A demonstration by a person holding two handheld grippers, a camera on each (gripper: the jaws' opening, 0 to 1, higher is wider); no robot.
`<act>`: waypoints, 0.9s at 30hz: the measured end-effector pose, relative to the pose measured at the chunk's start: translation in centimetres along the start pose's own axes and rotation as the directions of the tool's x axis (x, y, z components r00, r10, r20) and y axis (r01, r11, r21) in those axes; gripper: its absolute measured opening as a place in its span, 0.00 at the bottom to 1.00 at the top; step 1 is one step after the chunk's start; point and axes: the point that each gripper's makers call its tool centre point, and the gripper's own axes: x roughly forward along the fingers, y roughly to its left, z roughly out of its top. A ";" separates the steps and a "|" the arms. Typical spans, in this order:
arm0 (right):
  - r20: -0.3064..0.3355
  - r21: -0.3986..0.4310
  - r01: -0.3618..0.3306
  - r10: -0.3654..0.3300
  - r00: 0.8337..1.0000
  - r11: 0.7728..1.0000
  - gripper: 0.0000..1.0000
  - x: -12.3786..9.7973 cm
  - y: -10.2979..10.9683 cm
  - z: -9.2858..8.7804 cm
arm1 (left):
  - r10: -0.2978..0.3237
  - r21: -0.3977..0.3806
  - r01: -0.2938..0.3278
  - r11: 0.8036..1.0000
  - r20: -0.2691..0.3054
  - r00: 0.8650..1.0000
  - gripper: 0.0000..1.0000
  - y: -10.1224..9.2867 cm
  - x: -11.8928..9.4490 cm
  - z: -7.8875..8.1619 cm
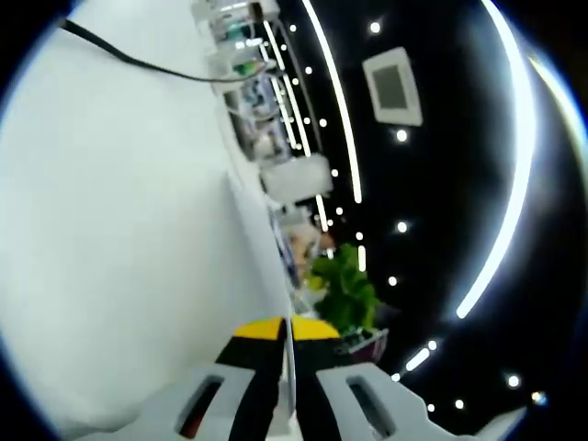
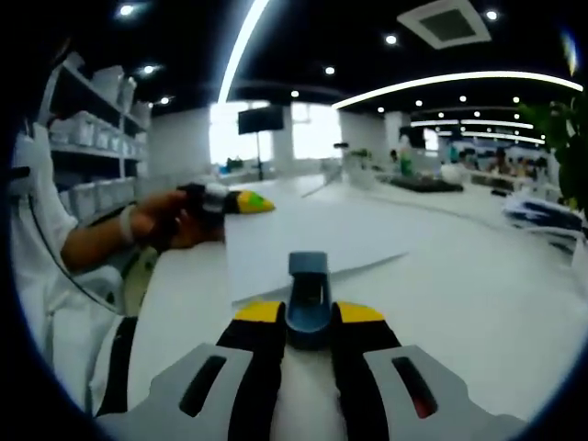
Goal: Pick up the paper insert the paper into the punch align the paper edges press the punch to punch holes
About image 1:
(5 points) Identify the curved ceiling light strip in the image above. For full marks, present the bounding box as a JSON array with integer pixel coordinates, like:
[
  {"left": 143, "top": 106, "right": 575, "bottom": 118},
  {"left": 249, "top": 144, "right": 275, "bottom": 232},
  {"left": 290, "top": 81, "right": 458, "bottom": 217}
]
[
  {"left": 454, "top": 0, "right": 539, "bottom": 321},
  {"left": 300, "top": 0, "right": 364, "bottom": 204}
]

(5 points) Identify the green potted plant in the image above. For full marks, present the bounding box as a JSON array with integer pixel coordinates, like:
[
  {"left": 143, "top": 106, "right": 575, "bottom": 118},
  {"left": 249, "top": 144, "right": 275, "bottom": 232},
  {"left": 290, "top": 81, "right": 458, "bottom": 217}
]
[{"left": 306, "top": 242, "right": 383, "bottom": 333}]

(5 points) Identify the ceiling air vent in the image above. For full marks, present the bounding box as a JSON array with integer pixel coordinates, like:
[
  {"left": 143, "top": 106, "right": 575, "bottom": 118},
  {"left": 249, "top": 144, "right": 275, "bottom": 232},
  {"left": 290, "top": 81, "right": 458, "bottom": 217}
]
[{"left": 361, "top": 45, "right": 424, "bottom": 128}]

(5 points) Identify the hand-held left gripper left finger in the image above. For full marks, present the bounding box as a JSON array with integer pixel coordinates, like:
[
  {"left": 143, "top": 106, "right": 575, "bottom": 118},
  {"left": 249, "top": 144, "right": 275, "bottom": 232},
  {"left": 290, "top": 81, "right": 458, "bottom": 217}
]
[{"left": 128, "top": 315, "right": 288, "bottom": 441}]

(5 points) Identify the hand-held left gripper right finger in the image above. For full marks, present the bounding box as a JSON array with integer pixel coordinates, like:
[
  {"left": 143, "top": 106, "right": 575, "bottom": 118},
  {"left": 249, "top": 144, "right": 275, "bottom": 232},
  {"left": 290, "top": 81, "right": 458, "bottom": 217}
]
[{"left": 289, "top": 315, "right": 460, "bottom": 441}]

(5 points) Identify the black table cable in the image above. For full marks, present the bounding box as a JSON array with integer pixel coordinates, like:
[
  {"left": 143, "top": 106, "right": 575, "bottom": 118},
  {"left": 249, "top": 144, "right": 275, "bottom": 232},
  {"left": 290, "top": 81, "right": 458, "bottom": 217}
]
[{"left": 62, "top": 17, "right": 258, "bottom": 85}]

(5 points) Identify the white round pillar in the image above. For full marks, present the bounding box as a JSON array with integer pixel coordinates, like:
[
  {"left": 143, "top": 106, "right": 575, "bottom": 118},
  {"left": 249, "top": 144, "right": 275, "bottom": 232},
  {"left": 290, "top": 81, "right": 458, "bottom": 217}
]
[{"left": 259, "top": 153, "right": 334, "bottom": 204}]

